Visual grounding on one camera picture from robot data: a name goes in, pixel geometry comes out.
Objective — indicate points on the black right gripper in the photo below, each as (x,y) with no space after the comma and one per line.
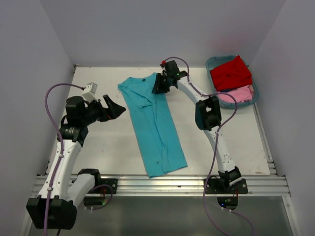
(158,88)

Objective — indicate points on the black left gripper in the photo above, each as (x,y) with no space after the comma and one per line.
(112,111)

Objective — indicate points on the turquoise t shirt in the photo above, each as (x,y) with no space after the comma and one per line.
(153,125)

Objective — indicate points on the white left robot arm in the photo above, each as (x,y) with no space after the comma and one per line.
(55,206)

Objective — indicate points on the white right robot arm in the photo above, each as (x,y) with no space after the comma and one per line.
(207,117)

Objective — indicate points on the red t shirt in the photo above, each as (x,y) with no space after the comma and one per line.
(231,75)

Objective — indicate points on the pink t shirt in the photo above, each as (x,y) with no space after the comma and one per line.
(241,95)

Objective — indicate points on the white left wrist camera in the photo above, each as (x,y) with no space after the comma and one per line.
(89,92)

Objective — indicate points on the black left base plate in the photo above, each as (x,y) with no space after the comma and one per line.
(109,185)

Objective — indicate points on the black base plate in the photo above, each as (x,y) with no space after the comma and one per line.
(109,185)
(214,186)

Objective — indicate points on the aluminium mounting rail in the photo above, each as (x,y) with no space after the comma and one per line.
(259,172)

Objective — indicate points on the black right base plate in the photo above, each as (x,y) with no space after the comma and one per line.
(214,186)

